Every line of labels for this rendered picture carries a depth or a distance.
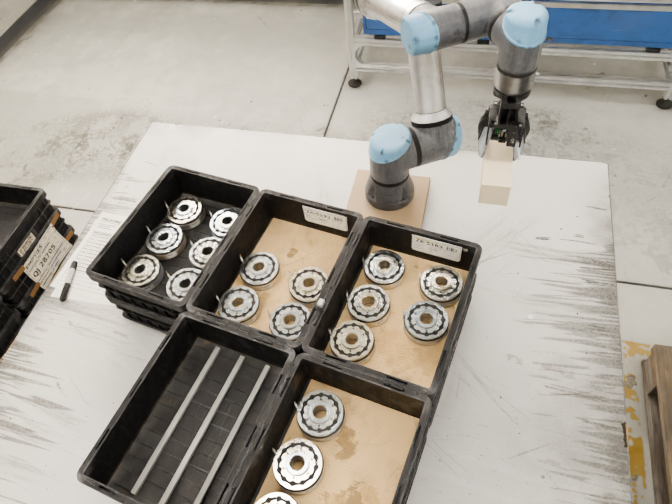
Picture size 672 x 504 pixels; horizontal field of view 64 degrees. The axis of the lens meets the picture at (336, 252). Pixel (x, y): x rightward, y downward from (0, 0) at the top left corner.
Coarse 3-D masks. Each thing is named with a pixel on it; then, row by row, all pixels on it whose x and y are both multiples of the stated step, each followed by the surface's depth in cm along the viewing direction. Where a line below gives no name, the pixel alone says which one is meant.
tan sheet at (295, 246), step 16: (272, 224) 150; (288, 224) 150; (272, 240) 147; (288, 240) 146; (304, 240) 146; (320, 240) 145; (336, 240) 145; (288, 256) 143; (304, 256) 143; (320, 256) 142; (336, 256) 142; (288, 272) 140; (272, 288) 138; (288, 288) 137; (272, 304) 135; (256, 320) 132
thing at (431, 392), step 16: (384, 224) 134; (400, 224) 133; (448, 240) 129; (464, 240) 128; (480, 256) 126; (336, 288) 124; (464, 288) 121; (464, 304) 118; (320, 320) 119; (448, 336) 114; (304, 352) 116; (320, 352) 115; (448, 352) 112; (352, 368) 112; (368, 368) 112; (400, 384) 109; (416, 384) 108; (432, 384) 108
